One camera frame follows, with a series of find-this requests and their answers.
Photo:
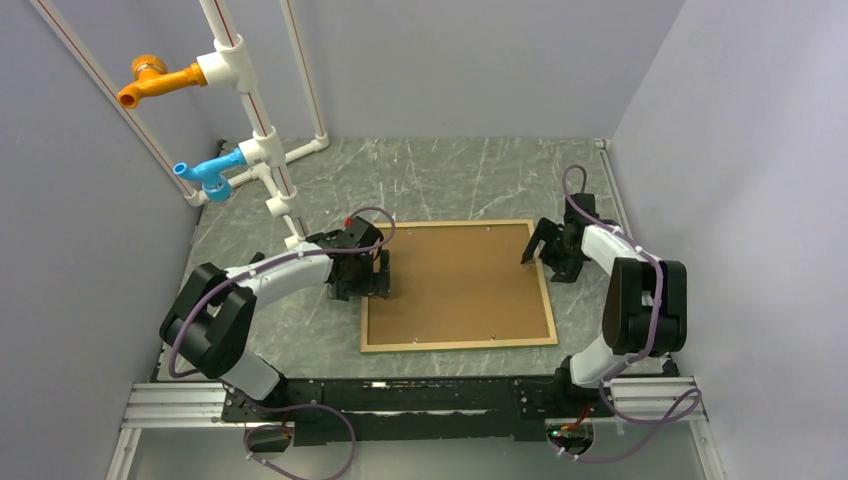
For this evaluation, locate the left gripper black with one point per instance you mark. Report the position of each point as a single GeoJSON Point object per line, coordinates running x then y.
{"type": "Point", "coordinates": [375, 283]}

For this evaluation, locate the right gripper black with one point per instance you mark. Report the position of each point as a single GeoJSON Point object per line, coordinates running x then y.
{"type": "Point", "coordinates": [566, 270]}

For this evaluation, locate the brown backing board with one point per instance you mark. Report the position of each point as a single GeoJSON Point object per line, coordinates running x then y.
{"type": "Point", "coordinates": [458, 285]}

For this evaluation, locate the white pvc pipe stand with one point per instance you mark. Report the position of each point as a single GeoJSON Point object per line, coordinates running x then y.
{"type": "Point", "coordinates": [229, 64]}

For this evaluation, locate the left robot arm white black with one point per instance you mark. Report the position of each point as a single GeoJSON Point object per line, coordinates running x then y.
{"type": "Point", "coordinates": [210, 320]}

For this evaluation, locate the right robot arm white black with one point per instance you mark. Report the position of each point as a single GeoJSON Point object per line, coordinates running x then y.
{"type": "Point", "coordinates": [644, 314]}

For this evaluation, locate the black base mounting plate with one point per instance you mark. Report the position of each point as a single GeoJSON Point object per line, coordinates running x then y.
{"type": "Point", "coordinates": [522, 408]}

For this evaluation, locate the blue plastic faucet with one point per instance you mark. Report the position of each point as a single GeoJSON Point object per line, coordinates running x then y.
{"type": "Point", "coordinates": [210, 174]}

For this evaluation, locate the orange plastic faucet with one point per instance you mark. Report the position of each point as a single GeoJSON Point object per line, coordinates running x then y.
{"type": "Point", "coordinates": [152, 78]}

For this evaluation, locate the black handled hammer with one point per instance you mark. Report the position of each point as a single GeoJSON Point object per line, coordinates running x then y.
{"type": "Point", "coordinates": [258, 256]}

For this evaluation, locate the aluminium rail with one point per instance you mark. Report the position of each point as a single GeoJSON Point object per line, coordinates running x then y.
{"type": "Point", "coordinates": [183, 405]}

